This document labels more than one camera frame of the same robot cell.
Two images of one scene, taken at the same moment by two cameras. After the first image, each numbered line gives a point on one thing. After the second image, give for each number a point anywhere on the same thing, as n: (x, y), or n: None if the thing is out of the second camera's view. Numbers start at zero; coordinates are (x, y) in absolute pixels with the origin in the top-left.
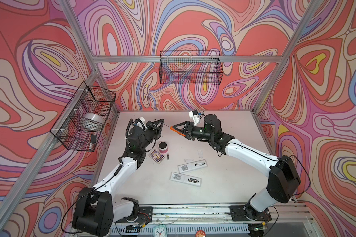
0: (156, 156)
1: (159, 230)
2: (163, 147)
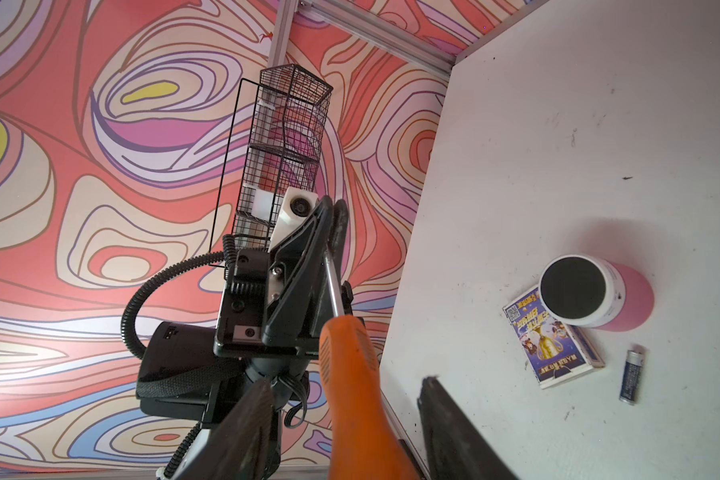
0: (553, 352)
1: None
2: (589, 291)
